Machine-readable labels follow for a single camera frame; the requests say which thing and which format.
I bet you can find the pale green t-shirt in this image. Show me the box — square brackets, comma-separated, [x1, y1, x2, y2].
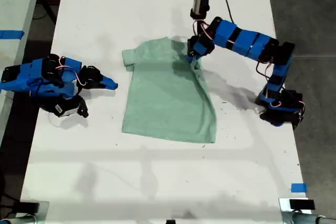
[121, 37, 218, 144]

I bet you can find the long blue tape strip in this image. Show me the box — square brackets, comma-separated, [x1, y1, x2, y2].
[0, 30, 25, 40]

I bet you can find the white side table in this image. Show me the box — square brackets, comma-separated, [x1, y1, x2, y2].
[0, 0, 44, 138]

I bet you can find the metal table clamp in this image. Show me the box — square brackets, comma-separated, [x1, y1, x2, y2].
[278, 197, 316, 224]
[19, 200, 50, 224]

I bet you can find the small black box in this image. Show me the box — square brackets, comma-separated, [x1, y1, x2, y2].
[289, 199, 316, 210]
[13, 201, 40, 214]

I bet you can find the grey metal tube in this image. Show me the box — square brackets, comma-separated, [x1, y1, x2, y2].
[291, 211, 336, 224]
[0, 214, 38, 224]

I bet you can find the short blue tape patch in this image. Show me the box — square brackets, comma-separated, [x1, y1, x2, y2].
[290, 183, 308, 194]

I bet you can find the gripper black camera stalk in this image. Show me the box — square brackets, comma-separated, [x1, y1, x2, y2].
[75, 94, 90, 119]
[190, 8, 211, 20]

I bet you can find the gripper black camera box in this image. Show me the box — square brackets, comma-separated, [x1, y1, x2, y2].
[193, 0, 211, 13]
[53, 101, 80, 118]

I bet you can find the thin black floor cable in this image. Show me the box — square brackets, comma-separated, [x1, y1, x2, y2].
[33, 0, 60, 25]

